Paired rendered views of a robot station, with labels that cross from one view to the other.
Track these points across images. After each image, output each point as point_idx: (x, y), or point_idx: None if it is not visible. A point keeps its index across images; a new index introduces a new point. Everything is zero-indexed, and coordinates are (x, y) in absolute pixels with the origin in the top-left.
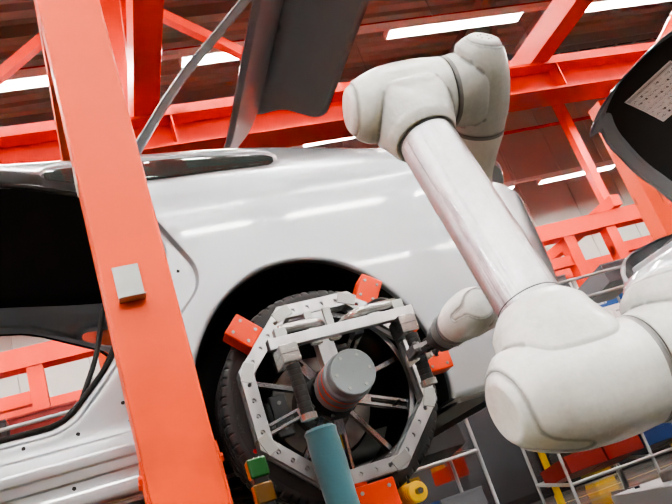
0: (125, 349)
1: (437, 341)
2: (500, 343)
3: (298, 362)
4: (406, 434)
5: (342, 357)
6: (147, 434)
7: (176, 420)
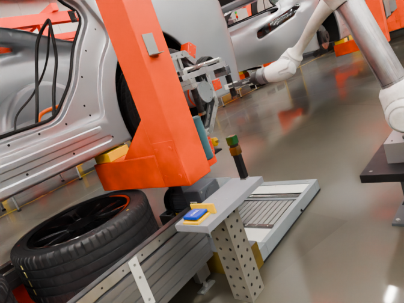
0: (156, 82)
1: (259, 81)
2: (397, 95)
3: (196, 88)
4: (211, 118)
5: (202, 85)
6: (174, 126)
7: (182, 119)
